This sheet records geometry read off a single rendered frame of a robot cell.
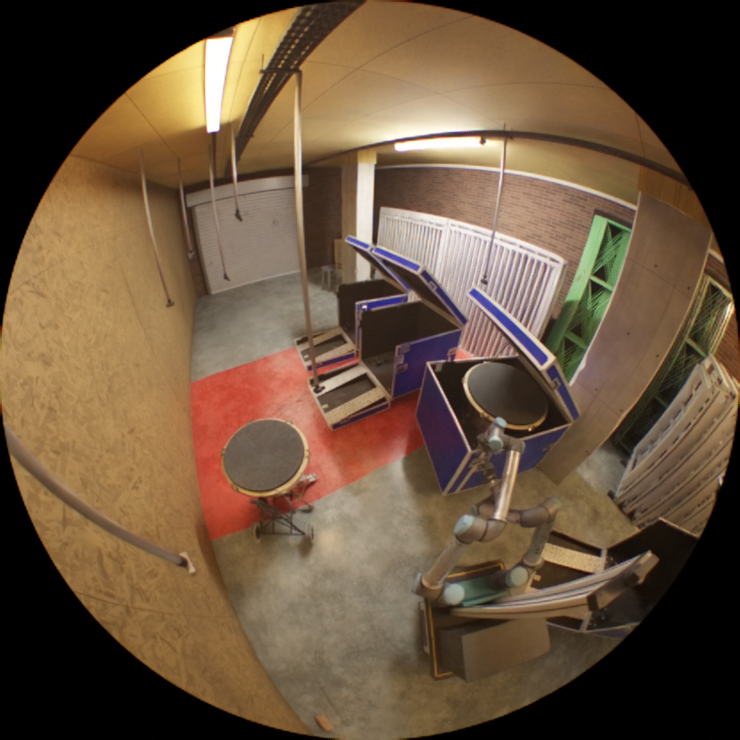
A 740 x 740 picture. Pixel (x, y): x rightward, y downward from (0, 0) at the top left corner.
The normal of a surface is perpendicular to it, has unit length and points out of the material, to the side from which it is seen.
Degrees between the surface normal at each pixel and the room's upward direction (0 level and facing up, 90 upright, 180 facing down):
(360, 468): 0
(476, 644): 0
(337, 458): 0
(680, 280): 90
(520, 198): 90
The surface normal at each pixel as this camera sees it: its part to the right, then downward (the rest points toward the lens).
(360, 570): 0.03, -0.77
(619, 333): -0.85, 0.32
